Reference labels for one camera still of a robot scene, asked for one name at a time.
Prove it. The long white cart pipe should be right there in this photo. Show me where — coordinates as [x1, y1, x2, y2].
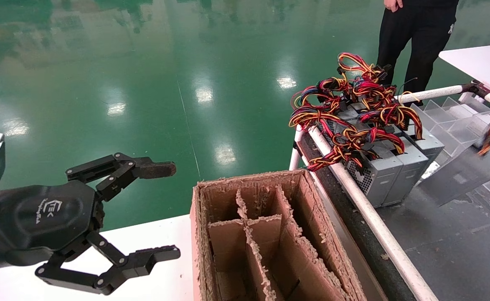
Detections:
[297, 125, 437, 301]

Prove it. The bystander in black clothes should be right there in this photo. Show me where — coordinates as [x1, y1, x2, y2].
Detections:
[376, 0, 462, 107]

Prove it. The white table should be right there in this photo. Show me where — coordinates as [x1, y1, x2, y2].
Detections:
[439, 44, 490, 102]

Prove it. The grey metal power supply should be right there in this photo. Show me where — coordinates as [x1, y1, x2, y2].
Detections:
[404, 123, 445, 166]
[318, 100, 379, 138]
[381, 138, 430, 206]

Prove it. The clear acrylic divider tray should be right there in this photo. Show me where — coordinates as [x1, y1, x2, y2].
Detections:
[410, 96, 490, 209]

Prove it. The worn brown cardboard box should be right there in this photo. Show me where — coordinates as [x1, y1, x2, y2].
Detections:
[190, 168, 368, 301]

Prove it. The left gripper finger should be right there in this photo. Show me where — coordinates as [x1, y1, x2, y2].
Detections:
[65, 153, 177, 202]

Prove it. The white cart leg pipe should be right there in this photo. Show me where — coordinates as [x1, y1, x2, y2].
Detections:
[289, 130, 304, 172]

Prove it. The cardboard divider insert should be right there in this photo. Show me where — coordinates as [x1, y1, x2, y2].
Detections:
[207, 186, 341, 301]

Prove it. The power supply with wire bundle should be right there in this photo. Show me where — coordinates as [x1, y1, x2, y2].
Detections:
[419, 86, 490, 206]

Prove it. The black pipe joint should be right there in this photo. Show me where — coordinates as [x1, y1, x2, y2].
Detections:
[462, 80, 490, 99]

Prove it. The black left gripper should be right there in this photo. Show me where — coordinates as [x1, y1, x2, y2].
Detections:
[0, 181, 181, 296]

